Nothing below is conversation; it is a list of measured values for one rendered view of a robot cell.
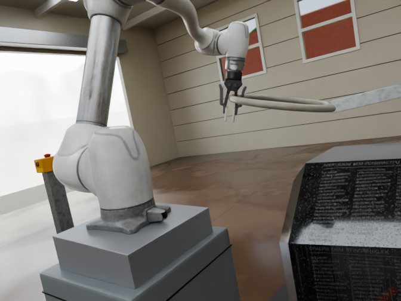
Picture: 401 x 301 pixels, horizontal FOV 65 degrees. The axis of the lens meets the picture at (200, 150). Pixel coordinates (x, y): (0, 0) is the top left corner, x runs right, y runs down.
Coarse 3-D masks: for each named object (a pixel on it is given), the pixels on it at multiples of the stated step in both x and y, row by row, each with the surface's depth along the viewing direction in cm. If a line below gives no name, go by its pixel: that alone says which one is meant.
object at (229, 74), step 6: (228, 72) 144; (234, 72) 142; (240, 72) 144; (228, 78) 144; (234, 78) 143; (240, 78) 144; (228, 84) 147; (234, 84) 146; (240, 84) 146; (234, 90) 147
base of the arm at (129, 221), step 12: (144, 204) 87; (108, 216) 85; (120, 216) 84; (132, 216) 84; (144, 216) 86; (156, 216) 85; (96, 228) 87; (108, 228) 85; (120, 228) 83; (132, 228) 81
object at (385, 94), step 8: (384, 88) 120; (392, 88) 119; (400, 88) 118; (352, 96) 126; (360, 96) 125; (368, 96) 123; (376, 96) 122; (384, 96) 121; (392, 96) 120; (400, 96) 119; (336, 104) 129; (344, 104) 128; (352, 104) 126; (360, 104) 125; (368, 104) 124
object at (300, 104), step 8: (232, 96) 140; (240, 96) 157; (248, 96) 162; (256, 96) 164; (264, 96) 165; (272, 96) 166; (280, 96) 166; (240, 104) 133; (248, 104) 129; (256, 104) 126; (264, 104) 124; (272, 104) 123; (280, 104) 122; (288, 104) 122; (296, 104) 122; (304, 104) 122; (312, 104) 157; (320, 104) 151; (328, 104) 145
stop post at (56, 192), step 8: (40, 160) 174; (48, 160) 176; (40, 168) 176; (48, 168) 176; (48, 176) 177; (48, 184) 178; (56, 184) 180; (48, 192) 181; (56, 192) 180; (64, 192) 183; (48, 200) 184; (56, 200) 180; (64, 200) 183; (56, 208) 179; (64, 208) 183; (56, 216) 181; (64, 216) 182; (56, 224) 183; (64, 224) 182; (72, 224) 185
